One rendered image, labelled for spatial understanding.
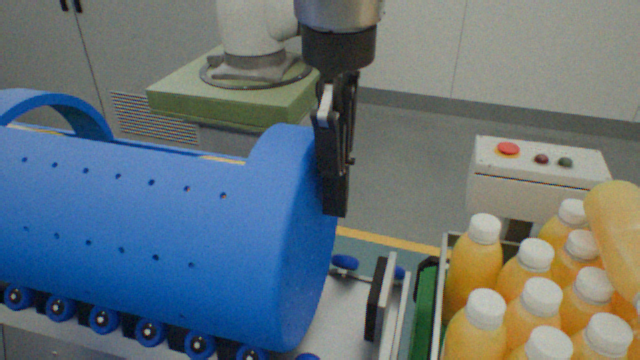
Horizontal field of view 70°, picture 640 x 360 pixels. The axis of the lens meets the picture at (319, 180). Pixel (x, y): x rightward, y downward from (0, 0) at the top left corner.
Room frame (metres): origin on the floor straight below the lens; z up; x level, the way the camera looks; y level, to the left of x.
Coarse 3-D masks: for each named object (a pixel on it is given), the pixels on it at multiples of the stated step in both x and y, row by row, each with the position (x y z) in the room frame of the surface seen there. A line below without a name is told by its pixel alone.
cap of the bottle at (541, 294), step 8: (528, 280) 0.37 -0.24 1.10; (536, 280) 0.37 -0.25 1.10; (544, 280) 0.37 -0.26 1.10; (528, 288) 0.36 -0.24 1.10; (536, 288) 0.36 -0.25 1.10; (544, 288) 0.36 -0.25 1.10; (552, 288) 0.36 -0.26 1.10; (528, 296) 0.35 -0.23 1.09; (536, 296) 0.35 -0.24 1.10; (544, 296) 0.35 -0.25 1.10; (552, 296) 0.35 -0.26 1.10; (560, 296) 0.35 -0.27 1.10; (528, 304) 0.35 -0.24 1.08; (536, 304) 0.34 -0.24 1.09; (544, 304) 0.34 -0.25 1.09; (552, 304) 0.34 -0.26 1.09; (544, 312) 0.34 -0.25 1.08
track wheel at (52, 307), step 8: (56, 296) 0.45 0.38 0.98; (48, 304) 0.45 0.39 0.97; (56, 304) 0.44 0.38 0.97; (64, 304) 0.44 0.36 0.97; (72, 304) 0.44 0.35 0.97; (48, 312) 0.44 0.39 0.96; (56, 312) 0.44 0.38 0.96; (64, 312) 0.44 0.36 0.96; (72, 312) 0.44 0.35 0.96; (56, 320) 0.43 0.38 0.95; (64, 320) 0.43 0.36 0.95
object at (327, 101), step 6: (330, 84) 0.43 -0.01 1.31; (324, 90) 0.42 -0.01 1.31; (330, 90) 0.42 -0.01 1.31; (324, 96) 0.42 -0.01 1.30; (330, 96) 0.42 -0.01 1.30; (324, 102) 0.41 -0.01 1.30; (330, 102) 0.41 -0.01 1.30; (324, 108) 0.41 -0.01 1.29; (330, 108) 0.41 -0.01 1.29; (318, 114) 0.40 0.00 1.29; (324, 114) 0.40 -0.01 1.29; (318, 120) 0.40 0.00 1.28; (324, 120) 0.40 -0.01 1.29; (324, 126) 0.40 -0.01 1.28
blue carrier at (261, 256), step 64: (0, 128) 0.50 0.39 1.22; (0, 192) 0.43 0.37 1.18; (64, 192) 0.42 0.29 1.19; (128, 192) 0.40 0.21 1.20; (192, 192) 0.39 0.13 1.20; (256, 192) 0.38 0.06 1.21; (320, 192) 0.46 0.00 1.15; (0, 256) 0.41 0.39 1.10; (64, 256) 0.38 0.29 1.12; (128, 256) 0.36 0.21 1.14; (192, 256) 0.35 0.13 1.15; (256, 256) 0.34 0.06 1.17; (320, 256) 0.47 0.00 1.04; (192, 320) 0.34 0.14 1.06; (256, 320) 0.32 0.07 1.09
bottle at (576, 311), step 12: (564, 288) 0.39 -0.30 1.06; (576, 288) 0.38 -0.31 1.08; (564, 300) 0.37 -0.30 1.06; (576, 300) 0.37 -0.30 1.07; (588, 300) 0.36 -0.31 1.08; (564, 312) 0.36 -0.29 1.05; (576, 312) 0.36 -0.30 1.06; (588, 312) 0.35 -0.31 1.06; (600, 312) 0.35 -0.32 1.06; (612, 312) 0.36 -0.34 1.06; (564, 324) 0.36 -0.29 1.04; (576, 324) 0.35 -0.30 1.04; (588, 324) 0.35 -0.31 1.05
